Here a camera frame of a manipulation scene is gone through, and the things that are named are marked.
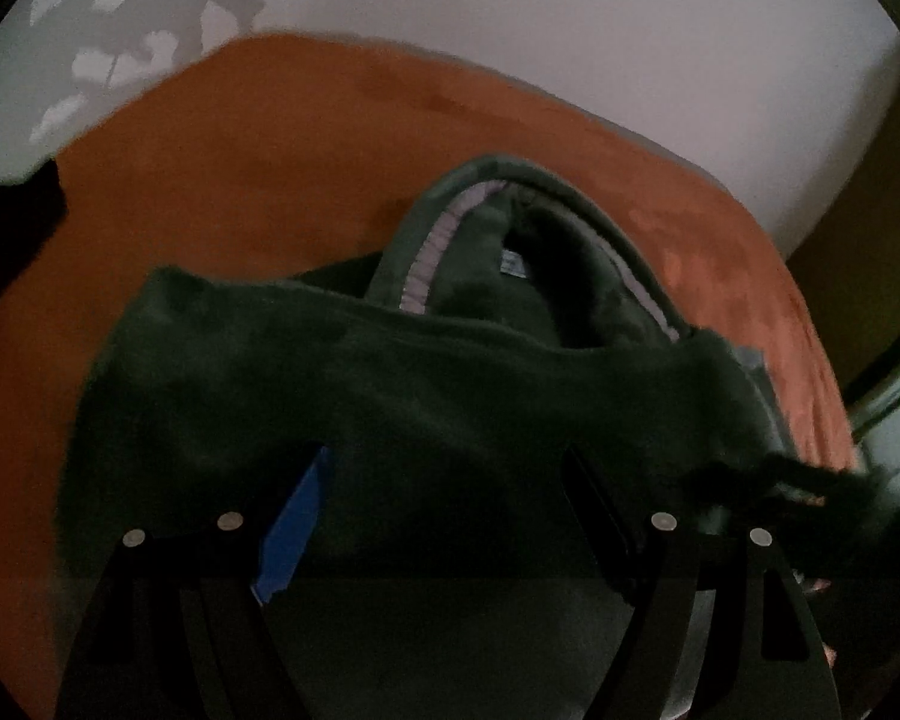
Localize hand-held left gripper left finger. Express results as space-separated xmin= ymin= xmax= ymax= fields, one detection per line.
xmin=55 ymin=444 xmax=329 ymax=720

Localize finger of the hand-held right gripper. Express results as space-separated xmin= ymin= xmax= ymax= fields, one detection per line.
xmin=679 ymin=457 xmax=882 ymax=533

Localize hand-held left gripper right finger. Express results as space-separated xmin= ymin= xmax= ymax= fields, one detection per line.
xmin=561 ymin=448 xmax=842 ymax=720

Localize dark green fleece jacket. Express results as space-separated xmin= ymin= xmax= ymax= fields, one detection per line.
xmin=56 ymin=154 xmax=878 ymax=720

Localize wooden wardrobe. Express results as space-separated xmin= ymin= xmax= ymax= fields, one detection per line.
xmin=784 ymin=52 xmax=900 ymax=391

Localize orange blanket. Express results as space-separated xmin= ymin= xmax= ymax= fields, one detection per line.
xmin=0 ymin=34 xmax=860 ymax=720

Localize black cloth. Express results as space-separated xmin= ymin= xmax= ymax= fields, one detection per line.
xmin=0 ymin=161 xmax=70 ymax=338

